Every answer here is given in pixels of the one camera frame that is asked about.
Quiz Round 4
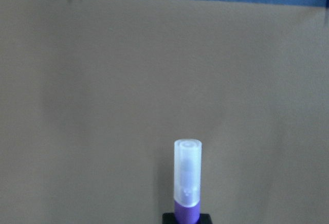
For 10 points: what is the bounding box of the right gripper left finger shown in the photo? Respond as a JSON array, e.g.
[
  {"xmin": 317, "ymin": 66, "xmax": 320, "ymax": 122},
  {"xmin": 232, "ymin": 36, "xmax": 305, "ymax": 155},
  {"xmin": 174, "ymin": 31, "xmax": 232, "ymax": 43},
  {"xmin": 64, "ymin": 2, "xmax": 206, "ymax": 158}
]
[{"xmin": 162, "ymin": 213, "xmax": 176, "ymax": 224}]

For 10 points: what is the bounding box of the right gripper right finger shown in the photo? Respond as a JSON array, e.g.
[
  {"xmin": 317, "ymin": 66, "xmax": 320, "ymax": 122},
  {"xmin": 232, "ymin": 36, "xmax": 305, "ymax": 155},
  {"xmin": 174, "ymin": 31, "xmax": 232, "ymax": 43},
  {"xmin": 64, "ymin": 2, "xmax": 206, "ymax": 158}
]
[{"xmin": 197, "ymin": 213, "xmax": 212, "ymax": 224}]

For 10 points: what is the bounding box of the purple highlighter pen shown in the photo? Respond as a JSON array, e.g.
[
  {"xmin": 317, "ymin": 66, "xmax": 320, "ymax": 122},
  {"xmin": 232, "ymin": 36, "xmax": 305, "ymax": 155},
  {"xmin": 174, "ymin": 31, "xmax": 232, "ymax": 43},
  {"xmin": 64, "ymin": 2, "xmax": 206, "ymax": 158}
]
[{"xmin": 173, "ymin": 139, "xmax": 202, "ymax": 223}]

